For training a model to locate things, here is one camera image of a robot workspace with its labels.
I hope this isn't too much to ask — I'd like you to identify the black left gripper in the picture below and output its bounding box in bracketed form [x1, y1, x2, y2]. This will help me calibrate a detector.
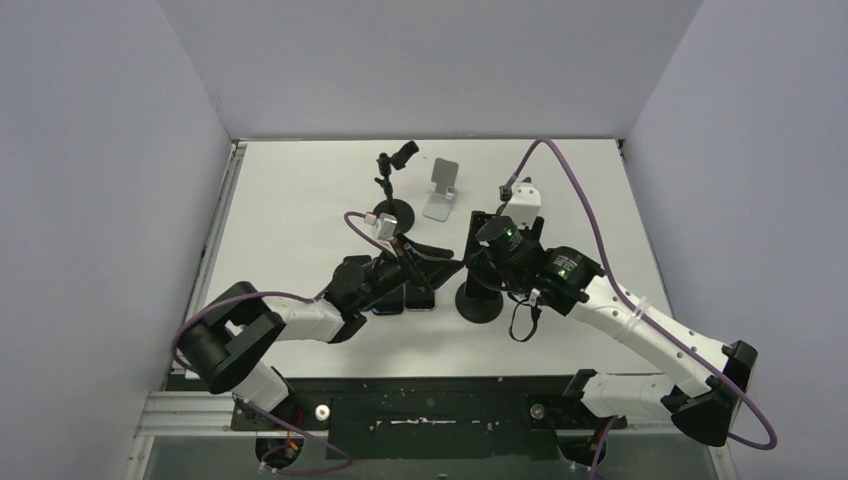
[354, 232, 463, 310]

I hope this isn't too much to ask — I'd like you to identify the clear-case phone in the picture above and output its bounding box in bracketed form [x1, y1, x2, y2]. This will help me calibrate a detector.
[404, 283, 436, 312]

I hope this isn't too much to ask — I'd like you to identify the black smartphone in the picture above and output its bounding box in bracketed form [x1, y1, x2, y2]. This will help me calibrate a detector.
[370, 286, 405, 316]

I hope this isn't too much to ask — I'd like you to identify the black pole phone stand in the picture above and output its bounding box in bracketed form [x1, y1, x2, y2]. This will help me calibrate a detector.
[454, 281, 504, 324]
[373, 140, 419, 234]

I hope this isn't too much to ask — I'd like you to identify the red-edged black phone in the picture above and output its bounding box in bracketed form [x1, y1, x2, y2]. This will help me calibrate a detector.
[460, 210, 502, 301]

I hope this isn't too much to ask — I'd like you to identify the white folding phone stand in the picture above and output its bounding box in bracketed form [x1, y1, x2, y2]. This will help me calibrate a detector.
[423, 158, 459, 222]

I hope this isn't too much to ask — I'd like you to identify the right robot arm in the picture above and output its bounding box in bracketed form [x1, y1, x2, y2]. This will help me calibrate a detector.
[465, 211, 758, 447]

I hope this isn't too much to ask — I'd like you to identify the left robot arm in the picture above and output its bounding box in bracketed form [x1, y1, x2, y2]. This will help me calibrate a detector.
[171, 234, 464, 429]

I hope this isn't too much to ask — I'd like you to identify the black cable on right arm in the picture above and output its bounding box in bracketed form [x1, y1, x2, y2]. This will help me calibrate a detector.
[506, 291, 545, 344]

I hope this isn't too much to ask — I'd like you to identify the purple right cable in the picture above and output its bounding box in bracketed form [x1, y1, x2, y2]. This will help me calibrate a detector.
[500, 137, 779, 452]

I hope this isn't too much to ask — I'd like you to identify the purple cable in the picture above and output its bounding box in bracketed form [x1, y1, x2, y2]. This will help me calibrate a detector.
[500, 137, 779, 452]
[170, 210, 399, 372]

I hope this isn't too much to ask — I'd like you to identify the black mounting base plate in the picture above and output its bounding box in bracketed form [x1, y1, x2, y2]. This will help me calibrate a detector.
[272, 375, 606, 460]

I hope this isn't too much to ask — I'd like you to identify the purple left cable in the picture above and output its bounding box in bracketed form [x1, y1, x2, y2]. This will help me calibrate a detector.
[170, 210, 399, 372]

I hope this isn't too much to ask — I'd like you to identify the aluminium frame rail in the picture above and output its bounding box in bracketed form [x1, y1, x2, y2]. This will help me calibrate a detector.
[121, 139, 249, 479]

